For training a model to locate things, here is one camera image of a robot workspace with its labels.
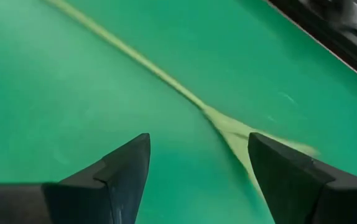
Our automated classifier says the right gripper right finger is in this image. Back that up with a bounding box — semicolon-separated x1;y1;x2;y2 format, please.
248;132;357;224

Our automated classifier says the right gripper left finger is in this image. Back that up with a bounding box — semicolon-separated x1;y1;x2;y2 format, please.
0;133;151;224

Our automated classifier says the pink tulip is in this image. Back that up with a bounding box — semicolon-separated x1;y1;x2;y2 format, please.
43;0;321;200

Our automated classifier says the green table mat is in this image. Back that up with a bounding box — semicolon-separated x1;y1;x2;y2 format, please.
0;0;357;224

